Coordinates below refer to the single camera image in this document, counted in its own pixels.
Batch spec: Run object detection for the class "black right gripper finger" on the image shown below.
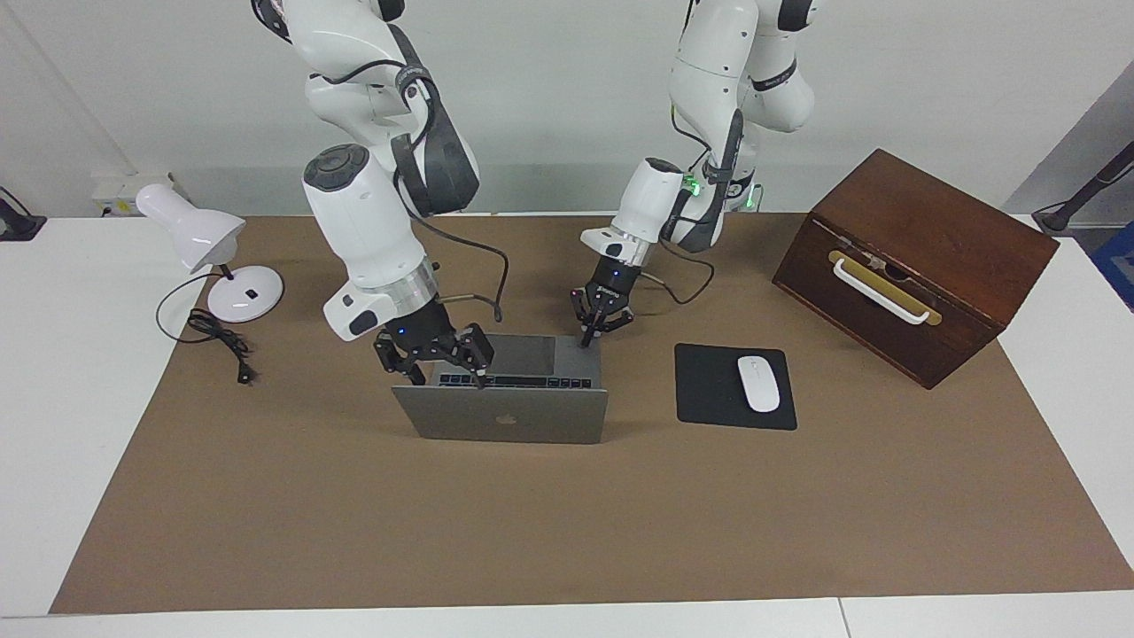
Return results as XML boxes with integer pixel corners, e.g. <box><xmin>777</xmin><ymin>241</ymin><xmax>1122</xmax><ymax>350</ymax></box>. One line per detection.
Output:
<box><xmin>373</xmin><ymin>331</ymin><xmax>429</xmax><ymax>387</ymax></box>
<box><xmin>455</xmin><ymin>323</ymin><xmax>495</xmax><ymax>390</ymax></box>

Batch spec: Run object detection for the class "silver laptop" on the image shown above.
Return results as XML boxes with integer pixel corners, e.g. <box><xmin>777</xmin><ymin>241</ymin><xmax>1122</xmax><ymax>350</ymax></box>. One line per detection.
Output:
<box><xmin>392</xmin><ymin>334</ymin><xmax>610</xmax><ymax>445</ymax></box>

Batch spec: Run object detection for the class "black mouse pad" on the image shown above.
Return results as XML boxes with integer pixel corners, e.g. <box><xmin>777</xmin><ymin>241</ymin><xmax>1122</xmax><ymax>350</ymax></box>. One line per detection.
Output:
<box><xmin>674</xmin><ymin>343</ymin><xmax>798</xmax><ymax>432</ymax></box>

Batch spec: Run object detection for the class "white computer mouse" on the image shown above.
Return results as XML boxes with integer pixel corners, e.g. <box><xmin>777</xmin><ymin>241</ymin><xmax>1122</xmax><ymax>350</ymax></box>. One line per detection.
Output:
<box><xmin>737</xmin><ymin>355</ymin><xmax>781</xmax><ymax>414</ymax></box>

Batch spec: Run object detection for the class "brown table mat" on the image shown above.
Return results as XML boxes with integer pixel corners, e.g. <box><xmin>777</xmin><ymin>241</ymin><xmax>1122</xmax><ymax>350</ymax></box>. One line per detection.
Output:
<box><xmin>49</xmin><ymin>213</ymin><xmax>1134</xmax><ymax>615</ymax></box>

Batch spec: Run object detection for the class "white desk lamp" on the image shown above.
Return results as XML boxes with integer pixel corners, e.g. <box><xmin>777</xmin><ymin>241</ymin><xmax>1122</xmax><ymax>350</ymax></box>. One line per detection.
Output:
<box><xmin>135</xmin><ymin>183</ymin><xmax>285</xmax><ymax>324</ymax></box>

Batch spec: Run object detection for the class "dark brown wooden box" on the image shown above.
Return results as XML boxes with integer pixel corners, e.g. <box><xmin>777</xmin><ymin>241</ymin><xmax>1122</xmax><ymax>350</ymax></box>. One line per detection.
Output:
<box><xmin>772</xmin><ymin>148</ymin><xmax>1060</xmax><ymax>391</ymax></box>

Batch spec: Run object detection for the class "black stand base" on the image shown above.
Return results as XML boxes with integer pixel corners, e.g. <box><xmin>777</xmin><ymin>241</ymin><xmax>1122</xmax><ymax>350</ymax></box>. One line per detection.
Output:
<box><xmin>0</xmin><ymin>186</ymin><xmax>47</xmax><ymax>242</ymax></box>

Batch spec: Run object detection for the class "black tripod stand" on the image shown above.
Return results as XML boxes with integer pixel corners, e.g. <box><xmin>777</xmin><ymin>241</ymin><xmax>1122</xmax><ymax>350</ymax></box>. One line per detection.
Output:
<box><xmin>1035</xmin><ymin>140</ymin><xmax>1134</xmax><ymax>237</ymax></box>

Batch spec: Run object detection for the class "blue crate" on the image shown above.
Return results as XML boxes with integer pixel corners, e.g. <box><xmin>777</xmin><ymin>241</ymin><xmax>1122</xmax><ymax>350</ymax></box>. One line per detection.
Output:
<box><xmin>1091</xmin><ymin>222</ymin><xmax>1134</xmax><ymax>313</ymax></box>

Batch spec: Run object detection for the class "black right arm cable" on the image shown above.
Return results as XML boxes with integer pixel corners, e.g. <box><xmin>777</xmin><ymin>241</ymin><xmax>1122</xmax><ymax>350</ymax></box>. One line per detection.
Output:
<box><xmin>319</xmin><ymin>58</ymin><xmax>513</xmax><ymax>325</ymax></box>

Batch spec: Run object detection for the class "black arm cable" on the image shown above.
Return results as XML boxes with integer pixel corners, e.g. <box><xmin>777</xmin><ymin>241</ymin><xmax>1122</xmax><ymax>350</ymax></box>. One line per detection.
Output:
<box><xmin>644</xmin><ymin>106</ymin><xmax>736</xmax><ymax>306</ymax></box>
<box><xmin>319</xmin><ymin>58</ymin><xmax>513</xmax><ymax>325</ymax></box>

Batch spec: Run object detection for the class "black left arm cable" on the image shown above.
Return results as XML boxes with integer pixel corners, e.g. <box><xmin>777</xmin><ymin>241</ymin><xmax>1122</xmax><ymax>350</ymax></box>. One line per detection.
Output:
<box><xmin>644</xmin><ymin>106</ymin><xmax>736</xmax><ymax>306</ymax></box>

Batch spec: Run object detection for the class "black lamp power cable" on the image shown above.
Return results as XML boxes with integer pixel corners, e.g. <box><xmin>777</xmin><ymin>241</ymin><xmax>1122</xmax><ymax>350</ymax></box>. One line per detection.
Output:
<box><xmin>156</xmin><ymin>273</ymin><xmax>258</xmax><ymax>385</ymax></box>

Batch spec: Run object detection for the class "white box handle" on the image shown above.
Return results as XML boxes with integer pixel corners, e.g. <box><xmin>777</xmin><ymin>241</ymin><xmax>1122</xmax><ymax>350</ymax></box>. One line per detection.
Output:
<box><xmin>833</xmin><ymin>258</ymin><xmax>933</xmax><ymax>325</ymax></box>

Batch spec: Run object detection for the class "white wall socket strip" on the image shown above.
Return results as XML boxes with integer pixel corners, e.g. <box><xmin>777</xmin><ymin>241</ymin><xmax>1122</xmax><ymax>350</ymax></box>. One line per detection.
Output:
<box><xmin>92</xmin><ymin>173</ymin><xmax>174</xmax><ymax>218</ymax></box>

